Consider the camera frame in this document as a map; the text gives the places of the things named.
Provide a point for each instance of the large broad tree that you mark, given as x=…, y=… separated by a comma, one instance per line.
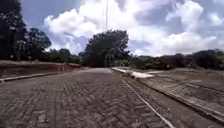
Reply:
x=106, y=46

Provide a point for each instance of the kerb with white painted sections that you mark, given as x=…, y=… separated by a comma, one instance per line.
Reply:
x=141, y=75

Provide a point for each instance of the grey-brown brick paver road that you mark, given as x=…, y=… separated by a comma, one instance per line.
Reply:
x=83, y=100

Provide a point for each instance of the brick paved side strip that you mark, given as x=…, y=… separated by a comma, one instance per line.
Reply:
x=193, y=90

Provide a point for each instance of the row of low trees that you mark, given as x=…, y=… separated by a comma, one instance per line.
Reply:
x=200, y=60

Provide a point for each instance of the bare earth bank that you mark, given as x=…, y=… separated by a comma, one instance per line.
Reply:
x=20, y=68

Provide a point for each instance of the grey concrete kerb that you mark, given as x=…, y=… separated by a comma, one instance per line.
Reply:
x=20, y=77

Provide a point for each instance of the row of tall dark trees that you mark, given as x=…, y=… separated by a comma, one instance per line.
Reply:
x=13, y=33

